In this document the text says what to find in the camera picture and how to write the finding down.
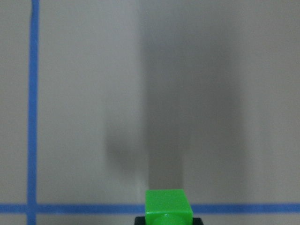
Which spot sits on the green toy block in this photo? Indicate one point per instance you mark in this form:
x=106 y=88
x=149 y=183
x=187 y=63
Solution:
x=167 y=207

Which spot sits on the blue tape grid lines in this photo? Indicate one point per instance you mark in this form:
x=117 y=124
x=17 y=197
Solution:
x=32 y=117

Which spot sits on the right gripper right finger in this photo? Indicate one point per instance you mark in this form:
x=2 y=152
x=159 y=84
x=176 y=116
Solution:
x=197 y=221

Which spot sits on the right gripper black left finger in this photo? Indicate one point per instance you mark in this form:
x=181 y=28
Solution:
x=139 y=221

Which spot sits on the brown paper table mat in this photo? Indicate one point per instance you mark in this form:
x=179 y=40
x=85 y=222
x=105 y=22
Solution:
x=82 y=93

